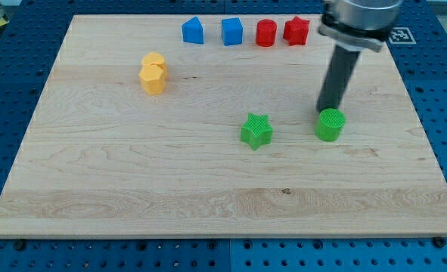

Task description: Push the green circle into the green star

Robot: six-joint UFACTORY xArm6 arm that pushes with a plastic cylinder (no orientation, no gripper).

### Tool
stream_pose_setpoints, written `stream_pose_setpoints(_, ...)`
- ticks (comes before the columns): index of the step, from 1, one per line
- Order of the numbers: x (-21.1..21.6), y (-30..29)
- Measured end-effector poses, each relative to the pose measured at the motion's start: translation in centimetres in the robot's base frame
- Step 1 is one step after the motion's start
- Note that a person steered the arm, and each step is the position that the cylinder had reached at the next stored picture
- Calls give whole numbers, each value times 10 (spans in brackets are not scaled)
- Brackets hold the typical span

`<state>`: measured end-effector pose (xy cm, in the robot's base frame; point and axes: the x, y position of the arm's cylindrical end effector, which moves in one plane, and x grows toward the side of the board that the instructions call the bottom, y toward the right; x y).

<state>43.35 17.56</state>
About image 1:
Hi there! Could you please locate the blue cube block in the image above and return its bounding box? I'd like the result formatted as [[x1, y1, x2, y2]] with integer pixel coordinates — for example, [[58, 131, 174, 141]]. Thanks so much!
[[221, 17, 243, 46]]

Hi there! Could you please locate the red star block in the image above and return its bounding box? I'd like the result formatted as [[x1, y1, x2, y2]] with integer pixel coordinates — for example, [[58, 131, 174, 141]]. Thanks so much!
[[283, 16, 310, 46]]

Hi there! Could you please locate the yellow hexagon block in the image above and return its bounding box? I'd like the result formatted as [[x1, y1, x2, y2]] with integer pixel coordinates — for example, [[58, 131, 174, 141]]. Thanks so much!
[[138, 65, 166, 95]]

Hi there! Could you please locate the light wooden board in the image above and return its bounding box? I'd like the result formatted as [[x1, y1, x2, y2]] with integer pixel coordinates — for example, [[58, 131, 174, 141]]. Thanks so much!
[[0, 15, 447, 239]]

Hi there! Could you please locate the yellow heart block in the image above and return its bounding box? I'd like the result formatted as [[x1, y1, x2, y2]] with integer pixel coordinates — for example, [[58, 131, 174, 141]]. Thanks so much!
[[141, 51, 168, 78]]

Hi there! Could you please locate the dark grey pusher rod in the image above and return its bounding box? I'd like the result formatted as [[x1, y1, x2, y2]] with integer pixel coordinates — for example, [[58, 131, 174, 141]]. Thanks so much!
[[316, 45, 360, 112]]

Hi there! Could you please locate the blue pointed block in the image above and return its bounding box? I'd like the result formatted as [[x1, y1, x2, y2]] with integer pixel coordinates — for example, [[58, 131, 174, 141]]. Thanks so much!
[[182, 17, 204, 44]]

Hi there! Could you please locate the white fiducial marker tag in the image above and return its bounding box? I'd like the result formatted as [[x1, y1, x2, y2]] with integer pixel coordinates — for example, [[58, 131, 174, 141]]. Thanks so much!
[[388, 26, 416, 45]]

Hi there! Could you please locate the green star block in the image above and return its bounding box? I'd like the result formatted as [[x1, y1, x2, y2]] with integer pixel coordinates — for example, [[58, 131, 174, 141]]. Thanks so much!
[[241, 113, 273, 150]]

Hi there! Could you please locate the green cylinder block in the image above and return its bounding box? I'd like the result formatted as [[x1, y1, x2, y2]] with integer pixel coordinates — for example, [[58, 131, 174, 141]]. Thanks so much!
[[315, 108, 346, 142]]

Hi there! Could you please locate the red cylinder block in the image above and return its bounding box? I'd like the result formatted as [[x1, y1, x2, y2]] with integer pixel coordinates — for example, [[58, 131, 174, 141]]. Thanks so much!
[[256, 19, 277, 47]]

